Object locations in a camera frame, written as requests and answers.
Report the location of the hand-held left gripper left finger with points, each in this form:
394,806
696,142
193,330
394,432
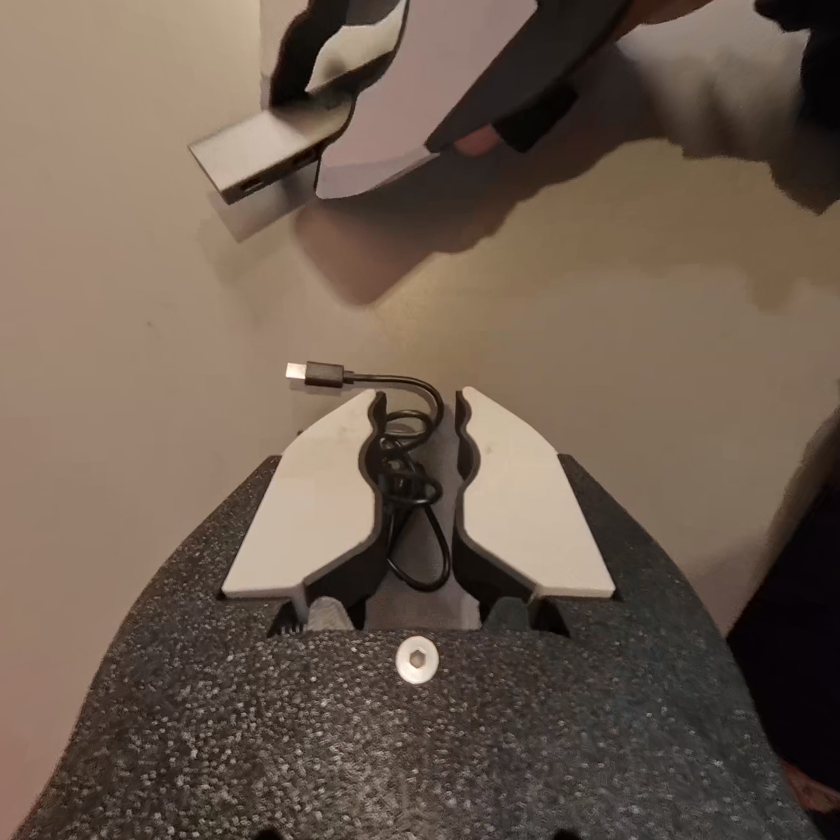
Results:
315,512

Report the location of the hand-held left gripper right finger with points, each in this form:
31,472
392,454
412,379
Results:
518,512

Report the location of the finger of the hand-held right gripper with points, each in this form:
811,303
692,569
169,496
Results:
426,79
328,52

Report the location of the grey usb hub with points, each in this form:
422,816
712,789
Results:
256,151

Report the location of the person's right forearm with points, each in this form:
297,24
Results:
810,52

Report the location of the person's right hand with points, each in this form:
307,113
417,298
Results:
479,140

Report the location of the dark clothing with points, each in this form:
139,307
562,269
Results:
794,623

